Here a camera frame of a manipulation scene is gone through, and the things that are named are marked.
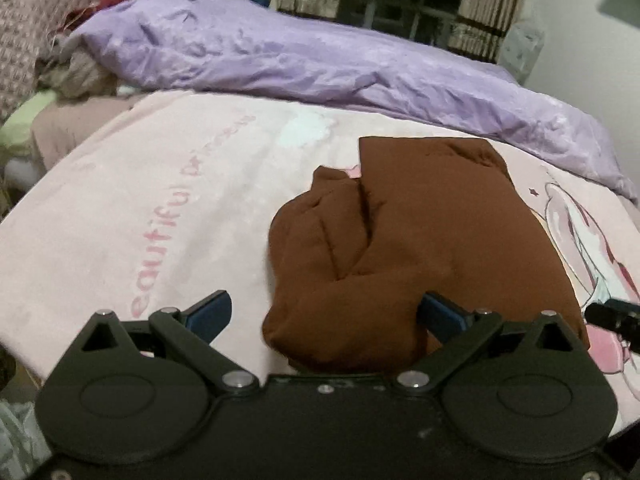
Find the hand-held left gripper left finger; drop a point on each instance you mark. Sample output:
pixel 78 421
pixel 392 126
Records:
pixel 210 314

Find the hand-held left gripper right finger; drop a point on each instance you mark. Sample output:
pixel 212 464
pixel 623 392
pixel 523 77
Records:
pixel 441 314

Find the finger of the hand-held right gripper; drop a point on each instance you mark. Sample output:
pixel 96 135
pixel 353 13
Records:
pixel 612 317

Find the brown garment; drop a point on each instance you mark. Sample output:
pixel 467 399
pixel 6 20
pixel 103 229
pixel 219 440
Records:
pixel 415 240

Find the beige clothes pile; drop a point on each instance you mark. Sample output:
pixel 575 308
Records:
pixel 75 72

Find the pink printed blanket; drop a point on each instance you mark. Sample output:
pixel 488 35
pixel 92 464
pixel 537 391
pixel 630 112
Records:
pixel 150 200

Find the floral cloth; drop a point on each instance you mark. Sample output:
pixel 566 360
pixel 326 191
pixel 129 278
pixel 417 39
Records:
pixel 17 435

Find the green pillow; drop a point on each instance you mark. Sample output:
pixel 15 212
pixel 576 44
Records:
pixel 25 117

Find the white plastic bag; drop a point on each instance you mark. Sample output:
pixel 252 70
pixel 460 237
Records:
pixel 520 50

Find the purple duvet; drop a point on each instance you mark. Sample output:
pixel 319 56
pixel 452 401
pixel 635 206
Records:
pixel 310 55

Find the red cloth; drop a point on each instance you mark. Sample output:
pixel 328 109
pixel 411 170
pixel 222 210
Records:
pixel 92 10

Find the checked pink pillow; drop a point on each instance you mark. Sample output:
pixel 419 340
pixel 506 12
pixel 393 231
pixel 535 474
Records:
pixel 17 45

